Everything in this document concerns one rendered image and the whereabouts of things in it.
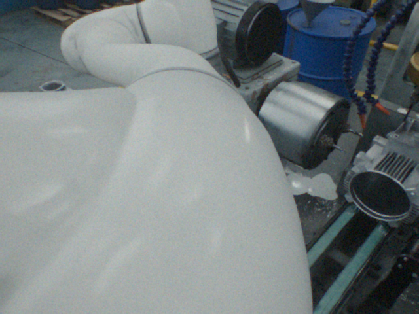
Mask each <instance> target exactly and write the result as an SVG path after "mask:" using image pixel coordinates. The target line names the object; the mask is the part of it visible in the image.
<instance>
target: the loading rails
mask: <svg viewBox="0 0 419 314"><path fill-rule="evenodd" d="M350 203H351V204H350ZM350 203H348V201H347V199H346V198H344V199H343V200H342V201H341V202H340V204H339V209H338V210H337V211H335V213H334V214H333V216H332V217H331V218H329V220H328V221H327V222H326V223H325V224H324V225H319V226H318V227H317V229H316V230H315V231H314V234H313V235H314V237H313V238H312V239H311V240H310V241H309V242H308V243H307V244H306V245H305V247H306V253H307V258H308V267H309V268H310V278H312V276H313V275H314V274H315V272H316V271H318V269H319V268H320V267H321V265H322V264H323V263H324V264H325V265H328V266H329V267H330V268H332V269H333V270H334V271H336V272H337V273H338V274H340V275H339V276H338V278H337V279H336V281H335V282H334V283H333V284H332V286H331V287H330V288H329V290H328V291H327V292H326V295H325V296H324V297H323V298H322V299H321V300H320V301H319V304H318V305H317V306H316V308H315V309H314V311H313V312H312V313H313V314H358V312H359V309H358V308H357V307H355V306H354V305H353V304H351V303H350V302H349V301H348V299H349V297H350V296H351V294H352V293H354V292H356V290H357V289H356V287H357V286H358V284H359V283H360V280H361V279H362V278H364V276H365V274H366V273H368V274H370V275H371V276H373V277H374V278H375V279H377V280H379V278H380V277H381V275H382V274H383V273H384V272H385V269H386V267H384V266H382V265H381V264H380V263H379V262H377V261H375V260H376V258H377V256H378V255H379V254H380V252H381V251H382V249H383V248H384V246H385V245H387V244H388V241H389V240H390V238H392V239H393V240H394V241H396V242H398V243H400V244H402V243H403V242H404V240H405V238H406V237H407V236H408V233H407V232H404V231H403V230H402V229H400V228H398V227H390V226H389V225H388V224H387V221H385V220H383V221H382V223H384V225H383V224H382V223H380V222H379V221H380V220H379V221H378V222H377V220H378V219H375V220H374V221H373V219H374V218H373V217H372V219H371V220H370V218H371V216H370V215H369V217H367V214H365V215H364V213H365V212H362V210H361V209H360V210H359V211H358V209H359V207H357V208H356V210H354V209H355V207H356V204H355V203H354V202H350ZM352 204H354V205H352ZM350 207H351V209H352V211H351V210H350ZM347 212H348V213H349V212H350V213H351V214H348V213H347ZM361 212H362V213H361ZM357 221H359V222H361V223H363V224H364V225H365V226H366V227H369V228H370V229H372V232H371V234H370V235H369V236H368V238H367V239H366V240H365V241H364V243H363V244H362V246H361V247H360V248H359V250H357V252H356V253H355V254H354V256H353V257H352V258H350V257H349V256H347V255H345V254H344V253H343V252H341V251H340V250H338V249H337V248H336V247H337V246H338V244H339V243H340V242H341V240H342V239H343V238H344V237H345V236H346V234H347V233H348V232H349V231H350V229H351V228H353V227H354V224H355V223H356V222H357ZM380 226H383V227H381V228H380ZM380 231H381V232H380ZM384 232H385V233H384ZM382 233H383V234H382Z"/></svg>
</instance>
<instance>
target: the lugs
mask: <svg viewBox="0 0 419 314"><path fill-rule="evenodd" d="M393 132H394V131H393ZM393 132H389V133H388V134H387V135H386V137H387V139H389V136H390V135H391V134H392V133H393ZM357 167H358V169H359V171H368V170H369V169H370V168H371V167H372V166H371V163H370V162H369V161H368V160H366V161H362V162H360V163H359V164H358V165H357ZM406 191H407V193H408V195H409V196H410V198H419V186H418V185H417V184H414V185H409V186H408V187H407V189H406ZM344 196H345V198H346V199H347V201H348V203H350V202H354V201H352V198H351V196H350V193H349V192H348V193H347V194H345V195H344ZM387 222H388V224H389V225H390V227H400V225H401V224H402V221H400V220H398V221H387Z"/></svg>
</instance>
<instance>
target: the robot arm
mask: <svg viewBox="0 0 419 314"><path fill-rule="evenodd" d="M61 51H62V53H63V56H64V58H65V60H66V62H67V63H68V64H69V65H70V66H71V67H72V68H74V70H76V71H77V72H79V73H83V74H86V75H90V76H95V77H97V78H99V79H101V80H104V81H107V82H108V83H111V84H115V85H117V86H122V87H124V88H118V87H111V88H96V89H88V90H69V91H57V92H16V93H12V92H0V314H313V313H312V289H311V279H310V268H309V267H308V258H307V253H306V247H305V243H304V236H303V233H302V228H301V222H300V218H299V214H298V210H297V206H296V203H295V201H294V198H293V195H292V191H291V187H290V185H289V181H288V179H287V177H286V175H285V171H284V169H283V166H282V163H281V160H280V157H279V156H278V154H277V152H276V149H275V147H274V145H273V142H272V140H271V138H270V136H269V134H268V132H267V131H266V129H265V128H264V126H263V125H262V122H261V121H260V120H259V119H258V118H257V117H256V116H255V115H254V113H253V112H252V110H251V109H250V108H249V106H247V103H246V102H245V100H244V99H243V97H242V96H241V94H240V92H238V91H237V90H236V89H235V87H233V86H232V84H231V83H230V82H227V81H226V80H225V79H224V78H223V77H222V74H223V73H224V69H223V64H222V61H221V55H220V49H219V48H218V46H217V26H216V22H215V16H214V13H213V8H212V4H211V1H210V0H146V1H142V3H138V4H135V5H129V6H121V7H116V8H113V9H107V10H102V11H99V12H95V13H92V14H89V15H87V16H86V17H84V18H81V19H79V20H77V21H76V22H74V23H72V24H71V25H70V26H69V27H68V28H67V29H66V30H65V31H64V32H63V35H62V38H61Z"/></svg>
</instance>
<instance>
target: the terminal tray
mask: <svg viewBox="0 0 419 314"><path fill-rule="evenodd" d="M406 131H407V135H406ZM411 132H412V133H413V134H412V133H411ZM403 136H406V137H404V139H403ZM402 139H403V140H402ZM388 151H389V153H388V156H389V155H390V154H391V153H392V152H393V154H392V156H394V154H395V153H396V152H397V154H396V156H395V157H396V158H397V157H398V156H399V155H400V154H401V155H400V157H399V158H400V159H401V158H402V157H403V156H405V157H404V159H403V160H406V159H407V157H408V159H407V162H409V160H411V159H412V160H411V162H410V163H409V164H410V165H412V163H413V162H415V163H414V165H413V167H416V166H417V165H418V167H417V168H416V169H417V170H418V172H419V120H416V119H413V118H410V117H408V118H407V119H406V121H405V122H404V123H402V124H401V125H400V126H399V127H398V128H397V130H395V131H394V132H393V133H392V134H391V135H390V136H389V139H388V141H387V143H386V144H385V147H384V148H383V149H382V152H381V153H380V155H381V156H385V155H386V153H387V152H388Z"/></svg>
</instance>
